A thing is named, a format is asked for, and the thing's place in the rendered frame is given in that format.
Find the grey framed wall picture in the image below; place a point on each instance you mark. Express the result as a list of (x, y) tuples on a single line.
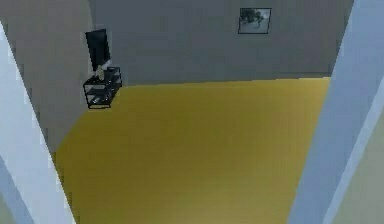
[(254, 20)]

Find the black television set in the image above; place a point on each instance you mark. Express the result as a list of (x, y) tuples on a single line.
[(98, 48)]

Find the black glass television stand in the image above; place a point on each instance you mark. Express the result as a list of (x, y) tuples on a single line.
[(101, 89)]

